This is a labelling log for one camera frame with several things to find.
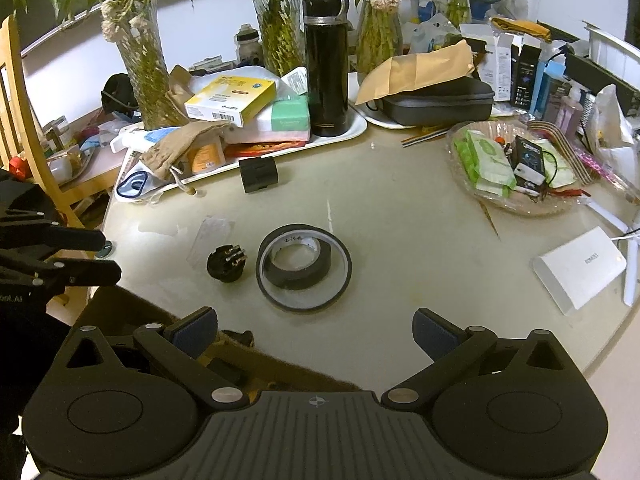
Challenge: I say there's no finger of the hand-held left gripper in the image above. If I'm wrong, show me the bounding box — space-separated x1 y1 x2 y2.
0 257 123 301
0 220 107 253

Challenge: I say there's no thick black tape roll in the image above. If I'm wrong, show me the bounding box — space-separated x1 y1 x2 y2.
262 232 337 291

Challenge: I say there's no chopsticks bundle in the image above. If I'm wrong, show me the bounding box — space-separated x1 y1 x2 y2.
401 127 452 149

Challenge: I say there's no wooden chair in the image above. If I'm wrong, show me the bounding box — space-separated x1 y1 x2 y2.
0 15 87 231

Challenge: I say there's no black plug adapter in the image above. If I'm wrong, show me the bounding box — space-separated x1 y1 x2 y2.
207 245 247 284

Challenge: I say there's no black carton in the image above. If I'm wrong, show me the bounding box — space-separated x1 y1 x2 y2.
512 45 544 109

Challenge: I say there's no white carton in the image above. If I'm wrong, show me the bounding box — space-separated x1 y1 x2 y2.
482 32 521 107

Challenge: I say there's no red flat packet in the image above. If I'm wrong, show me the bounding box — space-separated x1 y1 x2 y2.
225 140 307 157

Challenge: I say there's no yellow medicine box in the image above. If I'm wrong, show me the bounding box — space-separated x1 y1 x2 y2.
185 75 277 129

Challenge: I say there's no glass vase with dried flowers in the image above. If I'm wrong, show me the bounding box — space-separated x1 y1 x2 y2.
15 0 190 130

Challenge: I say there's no blue carton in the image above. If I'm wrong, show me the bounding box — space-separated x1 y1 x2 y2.
530 60 571 117

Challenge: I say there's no black fabric item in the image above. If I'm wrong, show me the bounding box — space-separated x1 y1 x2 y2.
101 74 141 117

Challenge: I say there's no small dark-capped bottle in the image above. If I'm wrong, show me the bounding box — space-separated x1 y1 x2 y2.
236 25 264 67

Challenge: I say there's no small black box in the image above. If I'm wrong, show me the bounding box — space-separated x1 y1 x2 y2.
509 135 547 187

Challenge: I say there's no orange bottle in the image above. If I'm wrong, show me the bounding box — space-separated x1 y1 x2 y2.
192 140 226 174

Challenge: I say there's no small black cylinder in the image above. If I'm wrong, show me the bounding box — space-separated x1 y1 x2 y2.
239 156 280 194

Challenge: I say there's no brown cloth pouch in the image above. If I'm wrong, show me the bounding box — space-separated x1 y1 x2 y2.
140 121 236 182

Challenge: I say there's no blue white pouch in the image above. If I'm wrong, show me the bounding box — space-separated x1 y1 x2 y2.
116 170 149 199

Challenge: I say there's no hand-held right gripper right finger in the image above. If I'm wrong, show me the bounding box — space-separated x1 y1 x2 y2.
380 306 587 414

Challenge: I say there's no white gimbal tripod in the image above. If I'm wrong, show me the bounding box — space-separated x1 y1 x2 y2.
585 200 640 307

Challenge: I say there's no white power bank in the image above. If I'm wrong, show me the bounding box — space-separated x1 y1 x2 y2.
532 226 628 316

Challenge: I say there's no brown paper envelope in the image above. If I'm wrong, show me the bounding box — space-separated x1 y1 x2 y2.
355 40 476 106

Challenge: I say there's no white tray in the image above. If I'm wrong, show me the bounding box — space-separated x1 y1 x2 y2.
117 110 369 202

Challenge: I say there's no wide thin black tape ring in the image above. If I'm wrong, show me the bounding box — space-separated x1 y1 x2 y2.
256 224 352 314

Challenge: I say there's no white plate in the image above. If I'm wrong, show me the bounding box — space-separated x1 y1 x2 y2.
355 102 517 131

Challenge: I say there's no black hard case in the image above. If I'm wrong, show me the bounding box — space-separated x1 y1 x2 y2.
367 77 496 127

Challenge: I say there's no pink bottle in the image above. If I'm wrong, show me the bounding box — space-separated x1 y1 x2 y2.
556 95 581 132

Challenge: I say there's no clear phone case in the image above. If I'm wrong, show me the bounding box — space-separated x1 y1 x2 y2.
190 215 236 267

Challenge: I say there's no white plastic container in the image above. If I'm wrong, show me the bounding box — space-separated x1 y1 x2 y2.
584 24 640 77

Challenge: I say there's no clear glass dish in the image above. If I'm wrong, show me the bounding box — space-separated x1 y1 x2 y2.
446 120 602 217

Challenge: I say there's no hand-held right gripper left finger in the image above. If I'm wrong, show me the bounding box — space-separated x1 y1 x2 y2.
44 306 251 414

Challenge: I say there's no white plastic bag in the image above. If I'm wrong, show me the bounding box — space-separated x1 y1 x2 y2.
594 84 637 162

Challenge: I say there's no tall glass vase with bamboo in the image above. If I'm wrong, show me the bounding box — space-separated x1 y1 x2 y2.
235 0 321 77

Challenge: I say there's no striped ribbon cable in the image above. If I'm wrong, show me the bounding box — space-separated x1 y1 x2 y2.
527 120 592 184

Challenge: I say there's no black thermos bottle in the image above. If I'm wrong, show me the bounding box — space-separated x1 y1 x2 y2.
303 0 351 137

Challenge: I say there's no brown cardboard box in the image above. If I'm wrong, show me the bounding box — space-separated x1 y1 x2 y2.
70 285 376 403

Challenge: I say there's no green tissue pack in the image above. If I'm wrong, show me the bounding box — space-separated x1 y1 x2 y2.
260 96 312 133

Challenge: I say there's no green wipes packet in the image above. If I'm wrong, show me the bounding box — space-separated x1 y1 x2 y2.
452 130 517 196
540 140 576 187

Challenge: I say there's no white blue-print tube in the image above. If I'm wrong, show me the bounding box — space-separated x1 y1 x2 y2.
110 127 177 154

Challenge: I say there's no round glass vase with stems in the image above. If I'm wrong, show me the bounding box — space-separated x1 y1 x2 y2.
350 0 431 87

